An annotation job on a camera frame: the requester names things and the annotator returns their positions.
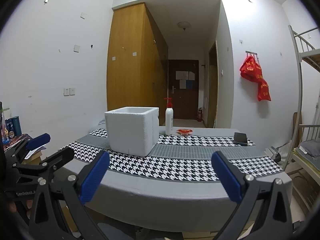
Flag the person left hand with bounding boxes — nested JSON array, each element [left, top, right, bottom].
[[7, 200, 33, 218]]

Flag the metal bunk bed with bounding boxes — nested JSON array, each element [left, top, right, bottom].
[[283, 25, 319, 211]]

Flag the white styrofoam box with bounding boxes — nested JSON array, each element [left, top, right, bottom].
[[105, 107, 159, 157]]

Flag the grey folded blanket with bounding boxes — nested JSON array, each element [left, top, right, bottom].
[[299, 140, 320, 158]]

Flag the black smartphone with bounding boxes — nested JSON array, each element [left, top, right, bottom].
[[233, 132, 248, 146]]

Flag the houndstooth table runner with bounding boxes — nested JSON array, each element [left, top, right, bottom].
[[68, 128, 282, 183]]

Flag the red snack packet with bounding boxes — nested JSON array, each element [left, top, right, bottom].
[[176, 129, 193, 136]]

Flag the white pump lotion bottle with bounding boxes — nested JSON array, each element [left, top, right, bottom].
[[165, 98, 174, 135]]

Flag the wooden wardrobe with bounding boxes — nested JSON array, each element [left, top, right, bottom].
[[106, 3, 168, 125]]

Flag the red fire extinguisher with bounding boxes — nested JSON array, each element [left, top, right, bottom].
[[197, 107, 203, 122]]

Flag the red hanging bags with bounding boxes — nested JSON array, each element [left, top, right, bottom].
[[239, 55, 271, 101]]

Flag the dark brown entrance door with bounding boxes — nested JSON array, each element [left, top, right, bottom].
[[168, 60, 199, 120]]

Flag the ceiling lamp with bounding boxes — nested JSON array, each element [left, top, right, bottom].
[[177, 21, 191, 31]]

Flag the wall socket pair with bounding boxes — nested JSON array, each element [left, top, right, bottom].
[[63, 88, 75, 96]]

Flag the white wall switch plate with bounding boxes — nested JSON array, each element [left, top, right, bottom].
[[73, 44, 80, 53]]

